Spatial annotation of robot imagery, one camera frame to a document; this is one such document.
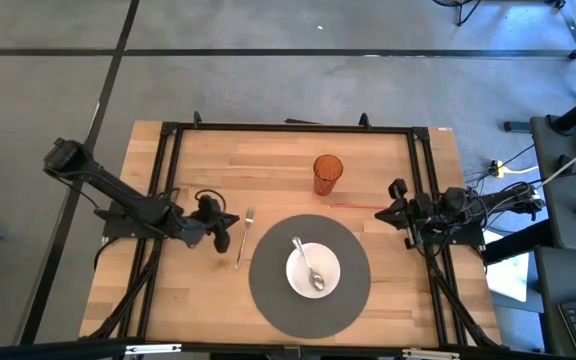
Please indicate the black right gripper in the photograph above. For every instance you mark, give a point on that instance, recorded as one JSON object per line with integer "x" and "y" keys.
{"x": 418, "y": 212}

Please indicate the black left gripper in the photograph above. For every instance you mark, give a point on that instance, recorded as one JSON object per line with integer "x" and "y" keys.
{"x": 210, "y": 215}

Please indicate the silver metal fork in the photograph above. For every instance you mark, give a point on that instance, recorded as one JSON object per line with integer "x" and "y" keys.
{"x": 243, "y": 240}

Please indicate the red drinking straw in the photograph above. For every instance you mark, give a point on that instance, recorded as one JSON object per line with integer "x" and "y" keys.
{"x": 358, "y": 206}

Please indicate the red faceted plastic tumbler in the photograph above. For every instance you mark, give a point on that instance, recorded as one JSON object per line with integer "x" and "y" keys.
{"x": 327, "y": 175}

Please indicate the white bowl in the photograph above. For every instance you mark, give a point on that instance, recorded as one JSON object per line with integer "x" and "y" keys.
{"x": 329, "y": 265}

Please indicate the silver metal spoon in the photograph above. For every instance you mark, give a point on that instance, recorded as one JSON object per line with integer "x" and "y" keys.
{"x": 317, "y": 281}

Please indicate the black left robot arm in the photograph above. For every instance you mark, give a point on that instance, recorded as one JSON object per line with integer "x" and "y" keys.
{"x": 118, "y": 191}

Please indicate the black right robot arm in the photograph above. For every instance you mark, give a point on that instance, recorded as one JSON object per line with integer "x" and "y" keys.
{"x": 498, "y": 200}

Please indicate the grey round woven placemat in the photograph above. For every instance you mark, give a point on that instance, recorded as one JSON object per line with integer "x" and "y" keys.
{"x": 278, "y": 310}

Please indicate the yellow power strip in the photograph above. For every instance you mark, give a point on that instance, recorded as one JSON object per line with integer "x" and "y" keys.
{"x": 498, "y": 169}

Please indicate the white paper sheet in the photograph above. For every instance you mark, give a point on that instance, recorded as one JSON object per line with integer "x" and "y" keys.
{"x": 510, "y": 280}

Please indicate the grey desk with keyboard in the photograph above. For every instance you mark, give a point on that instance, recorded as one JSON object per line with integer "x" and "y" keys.
{"x": 548, "y": 300}

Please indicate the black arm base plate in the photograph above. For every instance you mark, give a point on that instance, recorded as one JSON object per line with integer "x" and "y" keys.
{"x": 468, "y": 240}
{"x": 118, "y": 227}

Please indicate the black aluminium table frame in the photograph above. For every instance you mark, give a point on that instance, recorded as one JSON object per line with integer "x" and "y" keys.
{"x": 293, "y": 128}

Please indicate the silver mounting bracket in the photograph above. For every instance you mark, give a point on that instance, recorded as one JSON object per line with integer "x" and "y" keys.
{"x": 153, "y": 348}
{"x": 430, "y": 354}

